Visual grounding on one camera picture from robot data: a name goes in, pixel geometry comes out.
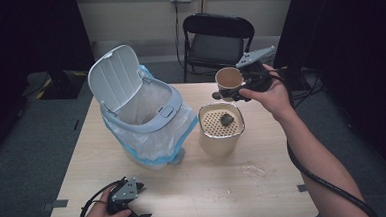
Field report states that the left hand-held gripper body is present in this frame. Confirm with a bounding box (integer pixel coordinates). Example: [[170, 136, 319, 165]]
[[104, 175, 141, 216]]

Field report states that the brown paper cup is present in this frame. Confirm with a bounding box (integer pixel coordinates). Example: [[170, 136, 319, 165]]
[[214, 66, 248, 103]]

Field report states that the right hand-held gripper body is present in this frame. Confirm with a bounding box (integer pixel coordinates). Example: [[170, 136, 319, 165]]
[[233, 44, 280, 94]]

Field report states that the beige container with perforated strainer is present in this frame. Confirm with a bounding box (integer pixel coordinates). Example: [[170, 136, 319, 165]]
[[197, 100, 247, 158]]

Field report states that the dark wet tea leaves clump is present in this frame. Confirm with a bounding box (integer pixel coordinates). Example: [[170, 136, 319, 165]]
[[218, 112, 236, 127]]

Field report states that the right hand-held gripper black cable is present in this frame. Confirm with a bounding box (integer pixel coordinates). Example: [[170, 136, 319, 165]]
[[268, 62, 380, 217]]

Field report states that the person's right hand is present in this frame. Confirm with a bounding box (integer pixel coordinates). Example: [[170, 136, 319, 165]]
[[237, 61, 297, 124]]

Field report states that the black floor cable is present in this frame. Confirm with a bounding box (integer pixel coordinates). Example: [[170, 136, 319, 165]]
[[288, 71, 326, 111]]

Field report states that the hand-held gripper black cable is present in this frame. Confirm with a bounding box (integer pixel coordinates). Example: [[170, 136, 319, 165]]
[[268, 62, 380, 217], [76, 179, 125, 217]]

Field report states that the black folding chair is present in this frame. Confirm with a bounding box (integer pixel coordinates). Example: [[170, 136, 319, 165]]
[[179, 9, 259, 85]]

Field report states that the white grey lidded trash can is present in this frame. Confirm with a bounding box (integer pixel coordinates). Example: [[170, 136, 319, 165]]
[[86, 40, 202, 175]]

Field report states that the black curtain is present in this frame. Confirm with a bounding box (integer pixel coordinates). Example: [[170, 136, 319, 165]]
[[269, 0, 386, 193], [0, 0, 104, 167]]

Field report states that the left hand-held gripper black cable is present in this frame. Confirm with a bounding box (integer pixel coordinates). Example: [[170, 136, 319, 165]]
[[76, 179, 125, 217]]

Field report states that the black wall socket cable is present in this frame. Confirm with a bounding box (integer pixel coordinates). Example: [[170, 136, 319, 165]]
[[172, 0, 187, 71]]

